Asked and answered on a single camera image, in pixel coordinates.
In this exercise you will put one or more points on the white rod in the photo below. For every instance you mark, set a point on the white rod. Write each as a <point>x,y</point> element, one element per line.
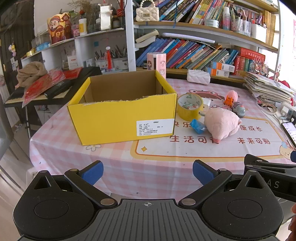
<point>185,36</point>

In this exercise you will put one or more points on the yellow tape roll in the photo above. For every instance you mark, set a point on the yellow tape roll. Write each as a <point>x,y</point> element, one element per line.
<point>185,113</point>

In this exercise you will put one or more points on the white quilted clutch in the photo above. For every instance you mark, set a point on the white quilted clutch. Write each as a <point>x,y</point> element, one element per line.
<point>198,77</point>

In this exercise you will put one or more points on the grey chair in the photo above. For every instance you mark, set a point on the grey chair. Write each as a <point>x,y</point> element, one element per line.
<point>5,132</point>

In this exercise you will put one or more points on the row of leaning colourful books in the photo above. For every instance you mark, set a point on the row of leaning colourful books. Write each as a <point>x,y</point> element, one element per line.
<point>185,53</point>

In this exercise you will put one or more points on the row of yellow books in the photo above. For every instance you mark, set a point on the row of yellow books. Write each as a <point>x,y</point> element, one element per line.
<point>270,27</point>

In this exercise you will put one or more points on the pink plush pig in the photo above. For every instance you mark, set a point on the pink plush pig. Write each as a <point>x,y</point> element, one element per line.
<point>222,122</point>

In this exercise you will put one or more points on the white container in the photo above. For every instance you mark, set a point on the white container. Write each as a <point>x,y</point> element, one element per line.
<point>258,31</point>

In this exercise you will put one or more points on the red thick dictionary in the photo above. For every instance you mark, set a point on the red thick dictionary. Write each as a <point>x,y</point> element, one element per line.
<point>252,54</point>

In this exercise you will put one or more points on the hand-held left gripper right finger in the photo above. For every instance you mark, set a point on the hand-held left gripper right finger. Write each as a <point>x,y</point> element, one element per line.
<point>203,172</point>

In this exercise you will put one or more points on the white pen holder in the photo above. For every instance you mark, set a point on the white pen holder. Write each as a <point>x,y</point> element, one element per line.
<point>101,63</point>
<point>120,63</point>

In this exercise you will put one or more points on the cream quilted handbag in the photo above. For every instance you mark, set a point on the cream quilted handbag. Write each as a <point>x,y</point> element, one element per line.
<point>148,14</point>

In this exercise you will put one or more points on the black smartphone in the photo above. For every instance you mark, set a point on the black smartphone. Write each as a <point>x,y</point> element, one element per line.
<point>290,133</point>

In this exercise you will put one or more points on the black keyboard stand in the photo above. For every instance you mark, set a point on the black keyboard stand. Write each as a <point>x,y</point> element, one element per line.
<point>29,120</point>

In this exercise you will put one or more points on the orange claw clip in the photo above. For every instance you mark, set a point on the orange claw clip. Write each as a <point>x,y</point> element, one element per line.
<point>229,102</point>

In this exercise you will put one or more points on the colourful ornament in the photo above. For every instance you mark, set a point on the colourful ornament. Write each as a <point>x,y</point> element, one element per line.
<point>260,67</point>

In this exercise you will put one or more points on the fortune god figure box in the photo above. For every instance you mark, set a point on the fortune god figure box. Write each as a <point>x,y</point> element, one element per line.
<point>59,29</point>

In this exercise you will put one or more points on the blue box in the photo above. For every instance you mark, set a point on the blue box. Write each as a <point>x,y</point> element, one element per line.
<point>43,46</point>

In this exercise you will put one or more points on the wall poster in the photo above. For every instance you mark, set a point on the wall poster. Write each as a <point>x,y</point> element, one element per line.
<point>294,32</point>

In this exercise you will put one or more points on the black electronic keyboard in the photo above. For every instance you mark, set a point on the black electronic keyboard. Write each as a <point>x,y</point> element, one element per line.
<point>87,73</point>

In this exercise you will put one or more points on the pink cartoon cylinder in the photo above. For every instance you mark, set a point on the pink cartoon cylinder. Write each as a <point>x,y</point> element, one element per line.
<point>156,64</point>

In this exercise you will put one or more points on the dried flowers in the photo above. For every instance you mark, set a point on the dried flowers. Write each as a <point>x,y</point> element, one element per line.
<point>83,8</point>

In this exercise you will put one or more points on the gold tin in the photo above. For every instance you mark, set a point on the gold tin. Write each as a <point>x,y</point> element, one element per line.
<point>31,53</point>

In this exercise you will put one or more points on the mint green small toy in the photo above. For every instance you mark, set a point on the mint green small toy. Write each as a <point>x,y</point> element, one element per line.
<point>189,106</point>

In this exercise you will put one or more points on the person's right hand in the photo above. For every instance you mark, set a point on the person's right hand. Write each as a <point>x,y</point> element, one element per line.
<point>293,223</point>

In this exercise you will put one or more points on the small doll charm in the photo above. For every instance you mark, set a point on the small doll charm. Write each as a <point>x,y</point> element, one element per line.
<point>12,49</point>

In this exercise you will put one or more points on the white bookshelf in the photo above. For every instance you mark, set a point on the white bookshelf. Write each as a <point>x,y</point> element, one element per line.
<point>129,46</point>

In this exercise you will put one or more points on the dark door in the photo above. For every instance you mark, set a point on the dark door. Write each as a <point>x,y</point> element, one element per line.
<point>16,27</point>

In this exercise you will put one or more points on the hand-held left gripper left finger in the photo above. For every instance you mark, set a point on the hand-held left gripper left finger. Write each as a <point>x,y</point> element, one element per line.
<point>92,172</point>

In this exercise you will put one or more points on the red white glue bottle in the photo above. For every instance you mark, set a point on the red white glue bottle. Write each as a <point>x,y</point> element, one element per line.
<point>109,59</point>

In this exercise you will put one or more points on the white jar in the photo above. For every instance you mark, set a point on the white jar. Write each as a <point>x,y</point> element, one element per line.
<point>83,26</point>

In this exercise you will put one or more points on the white power strip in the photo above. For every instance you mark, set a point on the white power strip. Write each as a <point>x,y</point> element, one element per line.
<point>288,109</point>

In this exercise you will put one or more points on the pink stationery holder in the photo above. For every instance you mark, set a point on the pink stationery holder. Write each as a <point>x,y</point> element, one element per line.
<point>240,25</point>

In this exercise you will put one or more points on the stack of papers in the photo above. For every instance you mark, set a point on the stack of papers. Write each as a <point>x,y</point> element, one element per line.
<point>266,87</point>

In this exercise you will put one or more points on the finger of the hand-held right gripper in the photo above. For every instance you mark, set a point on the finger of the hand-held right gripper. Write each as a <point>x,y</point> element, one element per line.
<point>272,165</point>
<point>294,156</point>

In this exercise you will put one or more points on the white box red label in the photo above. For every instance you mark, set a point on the white box red label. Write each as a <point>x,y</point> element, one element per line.
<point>72,62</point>

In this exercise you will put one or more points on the yellow cardboard box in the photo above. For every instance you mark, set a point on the yellow cardboard box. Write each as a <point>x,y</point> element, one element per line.
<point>111,125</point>

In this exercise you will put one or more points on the pastel bottle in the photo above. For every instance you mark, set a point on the pastel bottle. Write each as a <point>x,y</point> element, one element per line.
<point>226,19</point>

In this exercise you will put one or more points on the red cloth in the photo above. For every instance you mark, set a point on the red cloth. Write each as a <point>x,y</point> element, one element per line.
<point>283,82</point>

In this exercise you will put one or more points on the blue packet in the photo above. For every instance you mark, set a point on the blue packet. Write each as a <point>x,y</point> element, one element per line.
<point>198,126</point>

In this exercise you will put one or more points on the pink peach toy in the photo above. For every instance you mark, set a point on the pink peach toy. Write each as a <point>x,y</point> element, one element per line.
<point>232,95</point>

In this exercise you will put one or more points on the row of small red books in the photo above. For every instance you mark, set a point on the row of small red books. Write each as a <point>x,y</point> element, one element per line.
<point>242,66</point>

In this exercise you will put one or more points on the white charger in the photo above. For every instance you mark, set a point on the white charger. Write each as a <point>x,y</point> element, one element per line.
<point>207,103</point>

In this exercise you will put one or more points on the stacked beige books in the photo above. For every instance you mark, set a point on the stacked beige books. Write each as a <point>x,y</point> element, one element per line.
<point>146,38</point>

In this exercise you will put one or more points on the pink checked tablecloth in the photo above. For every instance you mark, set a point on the pink checked tablecloth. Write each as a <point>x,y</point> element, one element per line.
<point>161,157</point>

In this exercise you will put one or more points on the beige cloth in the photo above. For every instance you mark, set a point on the beige cloth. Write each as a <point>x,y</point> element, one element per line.
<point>31,73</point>

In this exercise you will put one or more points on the red paper packets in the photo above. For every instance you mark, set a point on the red paper packets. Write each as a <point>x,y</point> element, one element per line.
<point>46,83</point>

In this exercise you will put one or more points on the orange white carton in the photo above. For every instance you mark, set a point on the orange white carton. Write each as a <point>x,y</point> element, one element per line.
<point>217,73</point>
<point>223,66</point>

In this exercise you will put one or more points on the grey toy train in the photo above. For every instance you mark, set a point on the grey toy train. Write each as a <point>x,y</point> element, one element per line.
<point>240,110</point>

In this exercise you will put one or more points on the row of upright shelf books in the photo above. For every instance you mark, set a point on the row of upright shelf books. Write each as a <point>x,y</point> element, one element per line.
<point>196,10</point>

